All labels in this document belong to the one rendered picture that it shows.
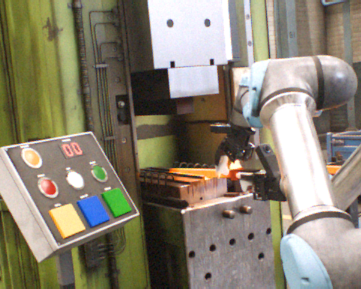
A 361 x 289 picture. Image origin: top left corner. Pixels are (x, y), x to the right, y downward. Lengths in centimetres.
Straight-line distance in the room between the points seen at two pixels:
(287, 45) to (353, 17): 140
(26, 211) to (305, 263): 71
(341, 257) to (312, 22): 1033
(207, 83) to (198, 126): 43
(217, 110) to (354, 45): 888
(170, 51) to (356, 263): 109
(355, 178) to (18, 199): 79
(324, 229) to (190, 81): 102
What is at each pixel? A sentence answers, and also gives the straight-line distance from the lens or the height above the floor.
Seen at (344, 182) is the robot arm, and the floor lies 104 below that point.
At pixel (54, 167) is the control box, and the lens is 145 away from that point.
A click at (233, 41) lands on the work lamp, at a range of 211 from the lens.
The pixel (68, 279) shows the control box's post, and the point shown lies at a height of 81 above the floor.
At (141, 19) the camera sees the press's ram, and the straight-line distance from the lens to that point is 183.
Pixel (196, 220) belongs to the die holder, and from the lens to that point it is 181.
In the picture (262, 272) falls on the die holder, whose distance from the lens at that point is 204.
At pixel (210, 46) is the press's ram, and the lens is 191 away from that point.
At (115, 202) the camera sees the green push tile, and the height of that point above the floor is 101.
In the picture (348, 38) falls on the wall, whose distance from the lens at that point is 1105.
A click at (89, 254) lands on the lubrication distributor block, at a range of 182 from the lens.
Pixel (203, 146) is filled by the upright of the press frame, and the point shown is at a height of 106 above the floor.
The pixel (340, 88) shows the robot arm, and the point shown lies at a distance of 119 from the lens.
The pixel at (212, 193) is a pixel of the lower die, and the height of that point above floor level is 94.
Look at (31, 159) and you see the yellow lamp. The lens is 142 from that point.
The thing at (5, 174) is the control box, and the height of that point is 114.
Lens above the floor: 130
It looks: 8 degrees down
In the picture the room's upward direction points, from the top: 5 degrees counter-clockwise
